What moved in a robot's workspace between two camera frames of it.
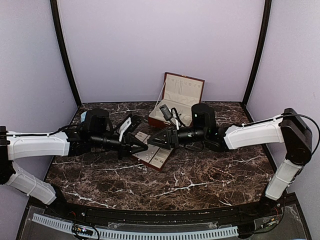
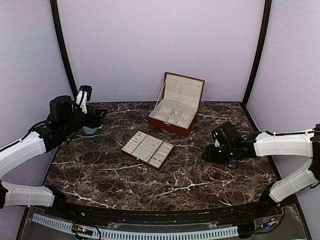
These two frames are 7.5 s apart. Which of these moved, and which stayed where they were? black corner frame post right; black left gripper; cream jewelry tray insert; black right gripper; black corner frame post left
Moved: black right gripper; black left gripper
Stayed: black corner frame post right; black corner frame post left; cream jewelry tray insert
